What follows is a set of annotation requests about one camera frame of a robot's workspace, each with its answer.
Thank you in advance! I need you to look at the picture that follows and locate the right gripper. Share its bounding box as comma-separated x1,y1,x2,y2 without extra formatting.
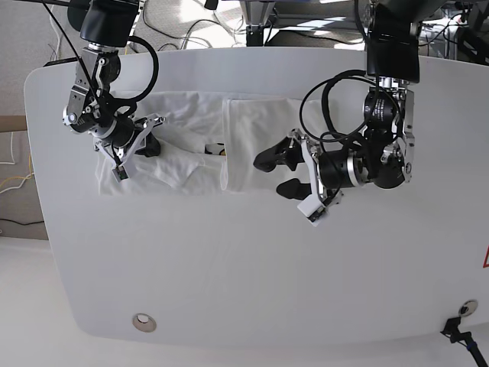
93,114,166,178

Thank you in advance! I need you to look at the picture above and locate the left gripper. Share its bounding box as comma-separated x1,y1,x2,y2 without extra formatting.
253,129,369,210

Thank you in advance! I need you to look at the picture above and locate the white printed T-shirt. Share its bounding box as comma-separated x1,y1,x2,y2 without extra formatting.
93,89,341,196

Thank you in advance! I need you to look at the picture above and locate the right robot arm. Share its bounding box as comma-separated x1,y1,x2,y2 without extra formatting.
63,1,164,182

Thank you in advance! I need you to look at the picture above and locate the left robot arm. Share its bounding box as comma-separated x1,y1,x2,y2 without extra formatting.
254,1,444,226

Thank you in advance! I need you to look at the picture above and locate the black flat bar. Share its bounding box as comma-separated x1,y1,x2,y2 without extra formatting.
43,57,77,67

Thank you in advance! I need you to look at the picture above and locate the metal table grommet left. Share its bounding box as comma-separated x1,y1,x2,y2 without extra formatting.
132,313,157,333

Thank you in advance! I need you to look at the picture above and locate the metal table grommet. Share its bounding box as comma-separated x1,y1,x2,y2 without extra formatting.
132,313,157,333
458,299,478,317

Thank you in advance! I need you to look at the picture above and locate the red warning sticker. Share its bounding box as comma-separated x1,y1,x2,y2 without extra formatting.
483,247,489,268

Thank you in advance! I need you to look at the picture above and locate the metal table grommet right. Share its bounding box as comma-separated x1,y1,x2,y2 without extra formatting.
458,299,478,317

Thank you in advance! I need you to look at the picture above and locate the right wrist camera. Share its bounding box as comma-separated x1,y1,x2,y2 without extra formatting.
112,166,129,183

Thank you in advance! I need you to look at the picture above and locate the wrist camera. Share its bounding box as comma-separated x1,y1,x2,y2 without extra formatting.
112,166,129,183
297,194,329,227

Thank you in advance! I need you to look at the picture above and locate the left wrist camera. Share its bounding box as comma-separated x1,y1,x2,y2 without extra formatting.
297,194,329,227

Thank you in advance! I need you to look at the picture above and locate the aluminium frame post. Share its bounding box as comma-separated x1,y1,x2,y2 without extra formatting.
239,1,275,47

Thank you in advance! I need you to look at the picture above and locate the black camera clamp mount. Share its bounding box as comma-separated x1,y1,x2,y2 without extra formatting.
440,317,488,367

